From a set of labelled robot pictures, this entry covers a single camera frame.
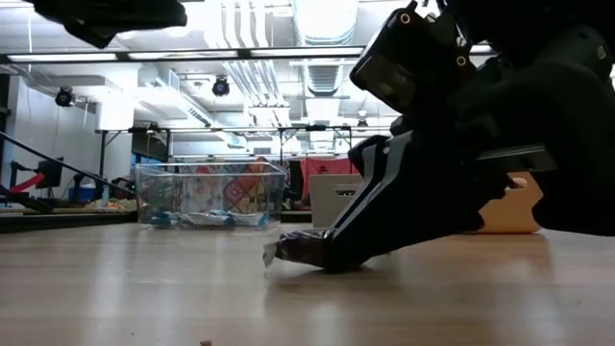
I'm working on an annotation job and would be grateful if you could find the orange cloth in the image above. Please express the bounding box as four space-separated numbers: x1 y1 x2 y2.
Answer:
300 157 359 201

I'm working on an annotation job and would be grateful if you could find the yellow plastic basket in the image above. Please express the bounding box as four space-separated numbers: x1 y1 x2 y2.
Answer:
473 171 545 235

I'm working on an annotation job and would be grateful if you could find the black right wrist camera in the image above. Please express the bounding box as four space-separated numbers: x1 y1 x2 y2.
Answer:
349 0 480 119

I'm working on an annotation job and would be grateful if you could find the white ceiling light strip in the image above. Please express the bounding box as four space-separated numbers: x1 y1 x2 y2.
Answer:
249 46 365 57
127 50 239 61
7 52 119 62

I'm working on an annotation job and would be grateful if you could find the white rectangular air duct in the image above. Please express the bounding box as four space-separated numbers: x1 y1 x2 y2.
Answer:
138 66 247 150

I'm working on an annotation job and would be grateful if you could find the black aluminium rig frame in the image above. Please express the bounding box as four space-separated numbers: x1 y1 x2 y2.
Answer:
0 41 615 235

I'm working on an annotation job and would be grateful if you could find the small black monitor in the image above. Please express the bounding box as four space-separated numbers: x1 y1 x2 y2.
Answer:
34 157 64 190

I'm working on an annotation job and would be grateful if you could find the colourful patchwork quilt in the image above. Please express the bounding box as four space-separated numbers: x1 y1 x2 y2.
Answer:
177 156 289 212

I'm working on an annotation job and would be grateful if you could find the red bar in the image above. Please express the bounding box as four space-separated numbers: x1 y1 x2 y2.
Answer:
0 172 45 203

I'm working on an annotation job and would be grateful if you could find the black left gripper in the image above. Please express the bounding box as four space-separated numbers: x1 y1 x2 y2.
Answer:
28 0 189 49

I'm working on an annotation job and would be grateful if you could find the grey plastic basket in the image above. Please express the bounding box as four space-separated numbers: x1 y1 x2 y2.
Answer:
308 173 366 230

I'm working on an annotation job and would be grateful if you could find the silver round ventilation duct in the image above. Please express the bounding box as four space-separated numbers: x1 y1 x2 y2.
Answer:
290 0 360 155

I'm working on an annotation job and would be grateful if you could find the brown Hershey's chocolate bar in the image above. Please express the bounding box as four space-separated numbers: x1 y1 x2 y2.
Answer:
262 229 337 269

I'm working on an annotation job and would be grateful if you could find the blue white Hershey's bar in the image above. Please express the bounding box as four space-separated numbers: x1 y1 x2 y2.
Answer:
230 211 270 228
146 211 182 228
177 210 236 228

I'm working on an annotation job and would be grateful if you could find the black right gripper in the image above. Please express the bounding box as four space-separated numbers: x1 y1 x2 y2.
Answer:
446 26 615 237

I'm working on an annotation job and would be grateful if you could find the black diagonal brace bar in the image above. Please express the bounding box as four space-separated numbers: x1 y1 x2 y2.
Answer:
0 125 141 202

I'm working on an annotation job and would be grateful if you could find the clear plastic bin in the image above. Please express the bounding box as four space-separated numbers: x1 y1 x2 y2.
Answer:
135 161 289 231

